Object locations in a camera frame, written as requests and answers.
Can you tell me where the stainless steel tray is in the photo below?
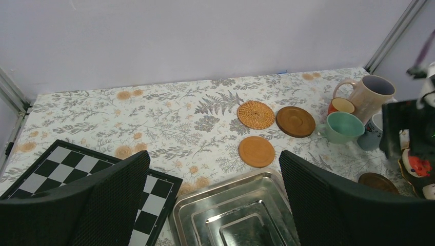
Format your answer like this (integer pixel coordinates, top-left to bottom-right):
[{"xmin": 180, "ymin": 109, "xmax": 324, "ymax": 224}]
[{"xmin": 169, "ymin": 168, "xmax": 300, "ymax": 245}]

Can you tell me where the red frosted donut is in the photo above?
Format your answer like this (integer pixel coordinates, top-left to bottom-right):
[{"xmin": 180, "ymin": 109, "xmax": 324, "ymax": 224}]
[{"xmin": 402, "ymin": 149, "xmax": 432, "ymax": 178}]

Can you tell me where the woven rattan coaster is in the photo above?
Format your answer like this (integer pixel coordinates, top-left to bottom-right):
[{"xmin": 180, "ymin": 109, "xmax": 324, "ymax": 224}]
[{"xmin": 237, "ymin": 100, "xmax": 275, "ymax": 130}]

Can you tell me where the mint green cup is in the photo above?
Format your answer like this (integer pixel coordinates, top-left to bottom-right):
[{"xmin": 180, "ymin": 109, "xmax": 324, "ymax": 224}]
[{"xmin": 316, "ymin": 111, "xmax": 365, "ymax": 145}]

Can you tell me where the grey patterned mug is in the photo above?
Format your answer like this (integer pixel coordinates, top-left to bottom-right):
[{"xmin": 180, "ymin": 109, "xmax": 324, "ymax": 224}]
[{"xmin": 357, "ymin": 113, "xmax": 383, "ymax": 151}]

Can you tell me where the black white chessboard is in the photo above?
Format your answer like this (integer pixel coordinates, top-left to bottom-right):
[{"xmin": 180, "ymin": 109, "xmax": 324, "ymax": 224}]
[{"xmin": 1, "ymin": 139, "xmax": 182, "ymax": 245}]

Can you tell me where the aluminium frame post left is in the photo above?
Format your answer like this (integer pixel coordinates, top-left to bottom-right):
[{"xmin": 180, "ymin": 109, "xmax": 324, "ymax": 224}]
[{"xmin": 1, "ymin": 69, "xmax": 31, "ymax": 168}]

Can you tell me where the aluminium frame post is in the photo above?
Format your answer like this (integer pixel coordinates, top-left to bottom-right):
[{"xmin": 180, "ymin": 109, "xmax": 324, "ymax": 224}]
[
  {"xmin": 364, "ymin": 0, "xmax": 429, "ymax": 74},
  {"xmin": 1, "ymin": 69, "xmax": 31, "ymax": 168}
]

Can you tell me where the small red cup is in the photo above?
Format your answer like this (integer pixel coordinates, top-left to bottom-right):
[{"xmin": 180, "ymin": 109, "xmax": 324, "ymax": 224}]
[{"xmin": 327, "ymin": 97, "xmax": 355, "ymax": 115}]

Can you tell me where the three tier black cake stand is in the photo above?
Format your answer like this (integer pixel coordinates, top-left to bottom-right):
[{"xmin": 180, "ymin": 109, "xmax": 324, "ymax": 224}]
[{"xmin": 398, "ymin": 159, "xmax": 434, "ymax": 199}]

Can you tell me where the aluminium frame post right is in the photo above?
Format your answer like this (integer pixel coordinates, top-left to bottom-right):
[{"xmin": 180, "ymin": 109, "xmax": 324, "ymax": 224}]
[{"xmin": 364, "ymin": 0, "xmax": 429, "ymax": 74}]

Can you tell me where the brown wooden saucer coaster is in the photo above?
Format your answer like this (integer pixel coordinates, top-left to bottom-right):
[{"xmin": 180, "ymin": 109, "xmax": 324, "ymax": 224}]
[{"xmin": 275, "ymin": 106, "xmax": 316, "ymax": 138}]

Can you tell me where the white chocolate striped donut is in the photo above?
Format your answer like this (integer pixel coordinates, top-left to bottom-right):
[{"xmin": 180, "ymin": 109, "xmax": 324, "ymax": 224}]
[{"xmin": 422, "ymin": 183, "xmax": 435, "ymax": 200}]

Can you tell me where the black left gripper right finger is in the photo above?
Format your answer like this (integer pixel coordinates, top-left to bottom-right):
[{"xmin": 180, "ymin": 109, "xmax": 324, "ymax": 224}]
[{"xmin": 279, "ymin": 151, "xmax": 434, "ymax": 245}]

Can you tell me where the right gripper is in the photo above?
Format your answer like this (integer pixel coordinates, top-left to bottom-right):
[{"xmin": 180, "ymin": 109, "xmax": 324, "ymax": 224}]
[{"xmin": 380, "ymin": 99, "xmax": 434, "ymax": 161}]

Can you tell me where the dark walnut coaster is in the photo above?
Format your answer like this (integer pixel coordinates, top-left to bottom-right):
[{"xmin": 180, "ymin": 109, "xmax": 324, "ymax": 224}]
[{"xmin": 358, "ymin": 172, "xmax": 399, "ymax": 194}]

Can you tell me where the light orange wooden coaster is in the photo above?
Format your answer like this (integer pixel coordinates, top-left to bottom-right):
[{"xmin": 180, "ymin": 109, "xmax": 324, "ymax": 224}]
[{"xmin": 238, "ymin": 136, "xmax": 275, "ymax": 168}]

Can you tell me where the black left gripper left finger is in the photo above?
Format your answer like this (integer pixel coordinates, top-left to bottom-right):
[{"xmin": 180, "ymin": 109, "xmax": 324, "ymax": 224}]
[{"xmin": 1, "ymin": 151, "xmax": 150, "ymax": 245}]

